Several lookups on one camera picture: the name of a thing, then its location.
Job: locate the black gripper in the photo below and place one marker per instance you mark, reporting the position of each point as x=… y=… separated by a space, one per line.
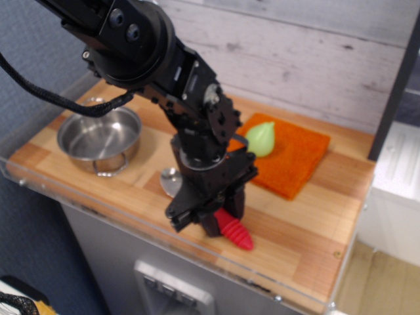
x=205 y=190

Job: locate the spoon with red handle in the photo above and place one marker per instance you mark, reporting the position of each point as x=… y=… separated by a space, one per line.
x=229 y=226

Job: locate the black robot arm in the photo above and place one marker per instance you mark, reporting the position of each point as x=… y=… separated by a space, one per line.
x=132 y=45

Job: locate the orange knitted cloth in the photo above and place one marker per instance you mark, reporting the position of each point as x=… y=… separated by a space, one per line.
x=296 y=154

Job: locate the green toy pear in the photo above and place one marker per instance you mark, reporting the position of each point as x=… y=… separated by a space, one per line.
x=261 y=139

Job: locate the grey cabinet with button panel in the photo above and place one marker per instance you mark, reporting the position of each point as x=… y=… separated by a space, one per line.
x=141 y=275

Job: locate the clear acrylic table guard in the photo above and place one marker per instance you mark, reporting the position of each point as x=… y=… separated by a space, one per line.
x=300 y=246

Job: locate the small steel pot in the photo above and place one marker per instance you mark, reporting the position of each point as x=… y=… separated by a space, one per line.
x=103 y=146

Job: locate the white appliance at right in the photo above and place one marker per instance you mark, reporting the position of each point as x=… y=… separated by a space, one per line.
x=390 y=219

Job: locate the yellow object bottom left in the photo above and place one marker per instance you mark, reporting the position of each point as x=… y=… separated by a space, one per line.
x=44 y=309

